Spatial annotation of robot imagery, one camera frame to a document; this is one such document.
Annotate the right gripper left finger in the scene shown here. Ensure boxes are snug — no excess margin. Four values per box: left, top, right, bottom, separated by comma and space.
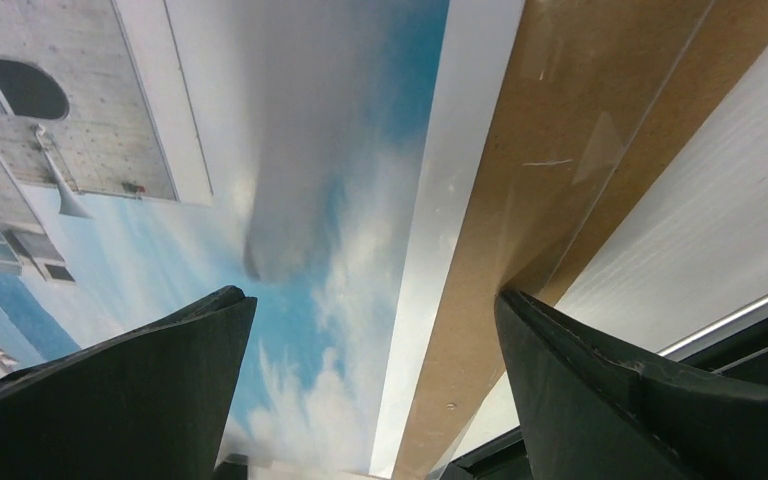
0, 286, 257, 479

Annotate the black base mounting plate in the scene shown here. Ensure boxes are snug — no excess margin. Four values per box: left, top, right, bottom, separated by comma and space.
429, 317, 768, 480

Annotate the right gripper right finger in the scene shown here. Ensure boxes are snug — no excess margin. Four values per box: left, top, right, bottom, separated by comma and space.
495, 290, 768, 479

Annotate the sky and building photo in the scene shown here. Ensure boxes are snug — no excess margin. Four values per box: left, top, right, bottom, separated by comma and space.
0, 1, 524, 479

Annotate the brown cardboard backing board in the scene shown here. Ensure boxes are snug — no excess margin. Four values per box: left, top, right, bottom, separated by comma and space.
392, 1, 768, 479

